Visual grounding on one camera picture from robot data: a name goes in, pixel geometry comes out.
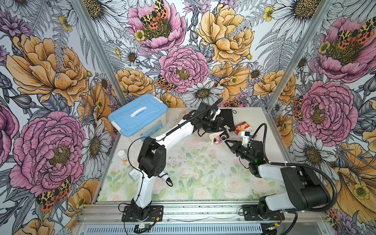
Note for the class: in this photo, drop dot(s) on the small white pill bottle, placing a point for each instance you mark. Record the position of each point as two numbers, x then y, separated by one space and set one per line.
122 155

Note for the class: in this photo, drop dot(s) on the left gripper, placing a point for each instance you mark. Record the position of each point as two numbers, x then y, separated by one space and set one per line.
218 124

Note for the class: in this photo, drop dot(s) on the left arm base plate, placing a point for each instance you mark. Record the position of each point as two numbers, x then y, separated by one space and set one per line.
152 213

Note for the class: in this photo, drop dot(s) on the white hair dryer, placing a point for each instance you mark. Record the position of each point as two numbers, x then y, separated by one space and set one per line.
135 174

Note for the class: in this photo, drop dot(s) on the blue lidded storage box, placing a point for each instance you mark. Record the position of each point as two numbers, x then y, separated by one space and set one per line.
142 117

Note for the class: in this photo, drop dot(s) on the black hair dryer pouch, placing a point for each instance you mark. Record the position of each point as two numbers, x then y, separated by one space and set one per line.
228 119

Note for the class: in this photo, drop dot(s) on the beige cloth bag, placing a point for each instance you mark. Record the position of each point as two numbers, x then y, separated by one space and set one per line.
226 132

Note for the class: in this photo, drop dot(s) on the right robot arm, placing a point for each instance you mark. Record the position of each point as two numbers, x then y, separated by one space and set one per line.
304 189

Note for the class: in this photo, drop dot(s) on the red white bandage box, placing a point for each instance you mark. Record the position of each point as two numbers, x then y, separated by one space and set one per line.
243 127

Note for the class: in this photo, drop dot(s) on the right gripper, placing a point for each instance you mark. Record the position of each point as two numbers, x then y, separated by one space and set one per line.
236 144

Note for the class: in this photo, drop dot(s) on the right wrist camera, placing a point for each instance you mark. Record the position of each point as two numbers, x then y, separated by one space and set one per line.
245 137

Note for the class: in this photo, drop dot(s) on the pink hair dryer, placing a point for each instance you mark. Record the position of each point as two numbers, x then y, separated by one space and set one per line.
220 139

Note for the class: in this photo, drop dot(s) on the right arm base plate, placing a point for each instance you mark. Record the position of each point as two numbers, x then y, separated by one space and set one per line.
257 213

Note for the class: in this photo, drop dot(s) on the aluminium front rail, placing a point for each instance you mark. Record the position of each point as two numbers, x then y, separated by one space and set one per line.
200 218

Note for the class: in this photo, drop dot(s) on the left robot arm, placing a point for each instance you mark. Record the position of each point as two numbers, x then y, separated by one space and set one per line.
152 155

